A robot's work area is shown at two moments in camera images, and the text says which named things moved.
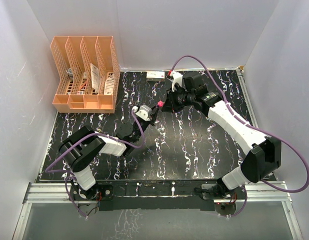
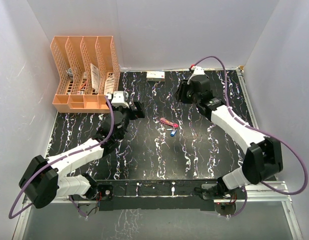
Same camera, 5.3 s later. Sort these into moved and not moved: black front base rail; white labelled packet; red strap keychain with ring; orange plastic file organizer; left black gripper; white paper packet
Moved: red strap keychain with ring; left black gripper
Not moved: black front base rail; white paper packet; white labelled packet; orange plastic file organizer
